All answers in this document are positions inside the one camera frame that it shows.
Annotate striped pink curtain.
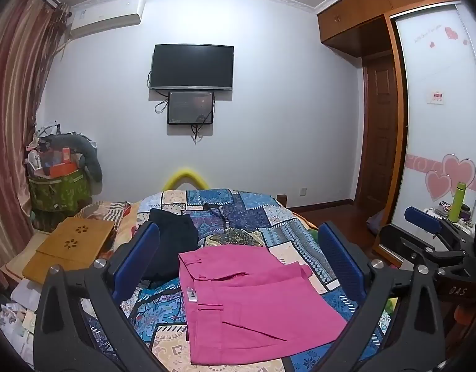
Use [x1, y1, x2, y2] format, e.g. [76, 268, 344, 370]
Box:
[0, 0, 72, 280]

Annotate wooden lap desk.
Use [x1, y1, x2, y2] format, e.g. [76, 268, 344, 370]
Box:
[22, 217, 124, 285]

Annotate small black wall monitor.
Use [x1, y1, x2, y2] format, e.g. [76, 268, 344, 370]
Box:
[167, 91, 215, 125]

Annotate grey plush toy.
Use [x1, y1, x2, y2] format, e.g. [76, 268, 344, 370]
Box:
[48, 134, 103, 182]

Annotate pink pants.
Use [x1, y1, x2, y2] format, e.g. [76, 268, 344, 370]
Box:
[178, 245, 347, 365]

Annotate green bottle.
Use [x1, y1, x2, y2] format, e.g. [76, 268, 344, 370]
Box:
[449, 181, 468, 221]

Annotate wall-mounted black television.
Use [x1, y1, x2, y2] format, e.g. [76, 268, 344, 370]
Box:
[150, 44, 234, 91]

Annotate wooden wardrobe with white doors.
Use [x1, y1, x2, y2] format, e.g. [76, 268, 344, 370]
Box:
[316, 0, 476, 268]

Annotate brown wooden door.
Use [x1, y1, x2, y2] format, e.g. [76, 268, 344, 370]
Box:
[356, 52, 401, 212]

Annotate yellow padded headboard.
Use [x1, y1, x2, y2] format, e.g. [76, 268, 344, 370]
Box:
[162, 166, 209, 191]

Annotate purple cloth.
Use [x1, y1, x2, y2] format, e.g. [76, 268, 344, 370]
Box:
[367, 208, 386, 237]

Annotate white air conditioner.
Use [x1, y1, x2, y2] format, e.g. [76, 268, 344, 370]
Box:
[69, 0, 146, 39]

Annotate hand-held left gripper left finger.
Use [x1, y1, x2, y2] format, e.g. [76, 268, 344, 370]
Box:
[33, 221, 172, 372]

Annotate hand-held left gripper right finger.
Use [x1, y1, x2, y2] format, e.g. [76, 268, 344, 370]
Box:
[280, 221, 448, 372]

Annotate orange box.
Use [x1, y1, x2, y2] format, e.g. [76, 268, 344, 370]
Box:
[48, 163, 78, 177]

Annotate black folded pants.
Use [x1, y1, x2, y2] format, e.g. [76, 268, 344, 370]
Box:
[139, 208, 200, 281]

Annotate green fabric storage basket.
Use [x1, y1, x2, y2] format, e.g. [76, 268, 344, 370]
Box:
[28, 166, 90, 221]

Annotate blue patchwork quilt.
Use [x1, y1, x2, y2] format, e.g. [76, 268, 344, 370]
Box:
[81, 189, 397, 372]

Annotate black cable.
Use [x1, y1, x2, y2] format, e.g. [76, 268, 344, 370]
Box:
[190, 114, 216, 145]
[147, 70, 169, 114]

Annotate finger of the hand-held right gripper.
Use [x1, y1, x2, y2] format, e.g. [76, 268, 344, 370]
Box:
[404, 206, 474, 243]
[378, 225, 468, 271]

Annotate orange patterned blanket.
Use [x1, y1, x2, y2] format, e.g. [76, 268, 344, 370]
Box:
[77, 201, 140, 241]

